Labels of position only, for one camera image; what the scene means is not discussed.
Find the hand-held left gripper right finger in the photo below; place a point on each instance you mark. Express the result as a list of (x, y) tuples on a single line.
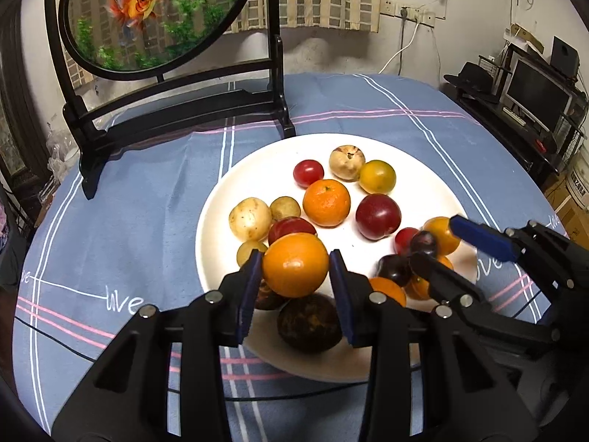
[(343, 301)]

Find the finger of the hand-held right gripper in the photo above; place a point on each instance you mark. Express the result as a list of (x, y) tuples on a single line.
[(483, 239), (441, 276)]

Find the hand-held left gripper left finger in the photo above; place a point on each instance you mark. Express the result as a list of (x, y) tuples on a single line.
[(246, 294)]

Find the small dark red fruit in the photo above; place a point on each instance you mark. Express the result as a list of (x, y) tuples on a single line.
[(423, 244)]

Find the white round plate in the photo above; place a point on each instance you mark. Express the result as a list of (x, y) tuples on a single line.
[(349, 248)]

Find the smooth orange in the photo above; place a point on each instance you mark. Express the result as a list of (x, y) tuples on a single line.
[(295, 264)]

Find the large beige round fruit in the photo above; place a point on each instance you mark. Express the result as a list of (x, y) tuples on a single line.
[(250, 218)]

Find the large dimpled orange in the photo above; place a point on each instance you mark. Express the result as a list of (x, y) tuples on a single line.
[(326, 202)]

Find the large dark brown fruit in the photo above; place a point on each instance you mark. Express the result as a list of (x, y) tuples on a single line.
[(309, 323)]

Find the yellow round fruit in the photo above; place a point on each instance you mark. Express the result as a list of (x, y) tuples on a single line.
[(441, 235)]

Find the small green fruit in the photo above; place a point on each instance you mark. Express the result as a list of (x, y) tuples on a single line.
[(285, 207), (248, 252)]

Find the dark purple fruit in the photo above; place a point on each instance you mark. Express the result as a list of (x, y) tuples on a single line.
[(395, 268)]

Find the red apple behind orange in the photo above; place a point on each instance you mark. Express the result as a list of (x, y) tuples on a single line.
[(292, 226)]

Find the large red plum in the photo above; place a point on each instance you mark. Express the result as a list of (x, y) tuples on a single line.
[(378, 216)]

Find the cardboard box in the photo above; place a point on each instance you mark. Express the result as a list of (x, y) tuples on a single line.
[(570, 212)]

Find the small yellow-orange citrus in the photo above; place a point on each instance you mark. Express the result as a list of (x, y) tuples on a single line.
[(377, 176)]

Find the red cherry tomato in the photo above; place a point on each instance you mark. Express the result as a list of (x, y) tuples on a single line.
[(308, 172)]

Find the beige fruit with brown mark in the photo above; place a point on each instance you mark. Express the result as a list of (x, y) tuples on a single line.
[(347, 162)]

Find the blue striped tablecloth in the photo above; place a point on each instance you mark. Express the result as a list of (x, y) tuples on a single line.
[(161, 170)]

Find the computer monitor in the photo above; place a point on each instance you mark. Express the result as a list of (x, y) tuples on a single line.
[(536, 92)]

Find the black hat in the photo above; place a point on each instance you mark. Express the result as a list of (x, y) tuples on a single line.
[(474, 78)]

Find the black speaker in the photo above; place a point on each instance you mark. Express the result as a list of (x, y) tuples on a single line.
[(565, 55)]

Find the clear plastic bag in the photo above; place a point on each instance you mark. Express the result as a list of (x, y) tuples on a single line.
[(62, 152)]

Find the round goldfish screen black stand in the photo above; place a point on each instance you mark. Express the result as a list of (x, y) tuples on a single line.
[(152, 9)]

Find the white wall socket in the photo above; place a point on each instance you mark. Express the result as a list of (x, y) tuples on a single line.
[(389, 7)]

